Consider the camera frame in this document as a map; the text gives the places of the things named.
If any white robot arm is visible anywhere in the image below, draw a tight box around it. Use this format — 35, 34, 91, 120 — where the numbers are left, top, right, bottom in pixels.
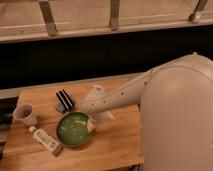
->
80, 53, 213, 171

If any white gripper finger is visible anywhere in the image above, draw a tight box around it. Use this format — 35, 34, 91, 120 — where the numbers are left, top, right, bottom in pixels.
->
86, 119, 96, 132

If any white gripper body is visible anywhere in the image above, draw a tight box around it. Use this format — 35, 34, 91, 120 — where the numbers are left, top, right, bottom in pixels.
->
81, 84, 115, 122

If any black white striped object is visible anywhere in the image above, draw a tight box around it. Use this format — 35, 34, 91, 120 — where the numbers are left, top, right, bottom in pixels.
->
55, 90, 75, 113

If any wooden railing frame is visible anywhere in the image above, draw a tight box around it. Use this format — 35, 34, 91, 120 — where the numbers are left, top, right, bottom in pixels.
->
0, 0, 213, 42

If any white paper cup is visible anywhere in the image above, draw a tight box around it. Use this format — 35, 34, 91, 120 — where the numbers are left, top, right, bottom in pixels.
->
13, 104, 38, 127

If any white tube with label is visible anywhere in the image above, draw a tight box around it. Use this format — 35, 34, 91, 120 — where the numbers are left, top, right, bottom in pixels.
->
29, 126, 62, 156

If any green ceramic bowl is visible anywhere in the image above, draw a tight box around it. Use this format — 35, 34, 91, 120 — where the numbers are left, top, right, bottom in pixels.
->
56, 112, 93, 148

